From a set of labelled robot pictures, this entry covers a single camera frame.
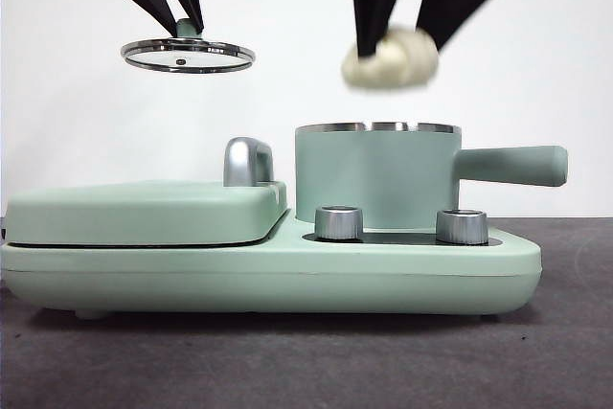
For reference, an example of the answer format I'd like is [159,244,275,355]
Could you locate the glass pot lid green knob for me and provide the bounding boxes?
[120,18,257,75]

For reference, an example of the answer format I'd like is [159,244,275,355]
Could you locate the round white bun green dots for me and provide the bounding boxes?
[340,27,441,90]

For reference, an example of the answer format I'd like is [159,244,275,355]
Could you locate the green griddle lid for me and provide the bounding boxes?
[5,179,289,245]

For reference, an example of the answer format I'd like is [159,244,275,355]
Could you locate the silver control knob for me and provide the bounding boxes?
[314,205,364,241]
[435,209,489,245]

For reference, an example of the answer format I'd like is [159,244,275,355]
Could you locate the green breakfast machine base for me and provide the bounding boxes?
[0,210,543,322]

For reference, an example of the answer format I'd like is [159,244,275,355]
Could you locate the green pot with handle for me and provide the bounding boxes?
[294,121,570,228]

